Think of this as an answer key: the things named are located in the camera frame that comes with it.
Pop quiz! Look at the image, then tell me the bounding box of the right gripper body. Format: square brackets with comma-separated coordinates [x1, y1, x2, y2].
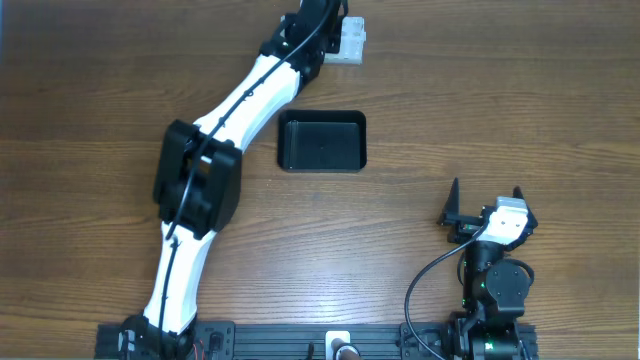
[445, 204, 496, 246]

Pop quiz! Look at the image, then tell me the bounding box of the black cable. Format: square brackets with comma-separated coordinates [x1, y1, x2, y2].
[164, 0, 339, 241]
[402, 224, 490, 360]

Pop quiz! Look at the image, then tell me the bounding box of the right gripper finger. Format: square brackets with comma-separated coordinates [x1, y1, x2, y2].
[510, 185, 540, 232]
[436, 176, 461, 227]

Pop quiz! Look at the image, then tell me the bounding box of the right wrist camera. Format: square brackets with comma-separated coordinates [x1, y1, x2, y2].
[477, 195, 530, 246]

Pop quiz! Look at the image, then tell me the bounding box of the mounting rail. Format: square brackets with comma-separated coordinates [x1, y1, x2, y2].
[94, 320, 540, 360]

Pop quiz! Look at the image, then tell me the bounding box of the black tray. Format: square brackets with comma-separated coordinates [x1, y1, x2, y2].
[276, 109, 368, 174]

